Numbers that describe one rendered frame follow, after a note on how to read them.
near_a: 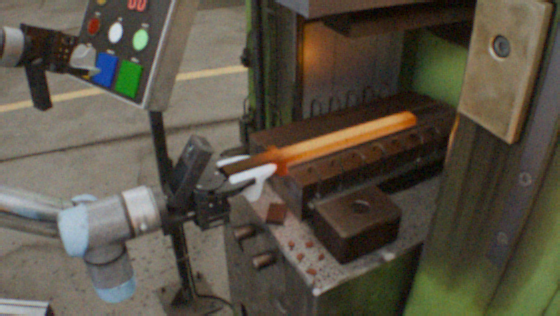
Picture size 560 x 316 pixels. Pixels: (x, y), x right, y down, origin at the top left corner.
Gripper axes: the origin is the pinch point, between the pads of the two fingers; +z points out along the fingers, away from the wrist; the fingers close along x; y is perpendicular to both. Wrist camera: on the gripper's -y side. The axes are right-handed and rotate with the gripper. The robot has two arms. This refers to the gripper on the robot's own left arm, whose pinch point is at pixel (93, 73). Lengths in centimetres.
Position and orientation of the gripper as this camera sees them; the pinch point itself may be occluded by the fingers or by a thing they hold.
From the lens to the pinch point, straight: 106.9
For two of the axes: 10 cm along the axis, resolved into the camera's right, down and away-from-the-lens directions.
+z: 5.2, 0.1, 8.6
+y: 3.0, -9.4, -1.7
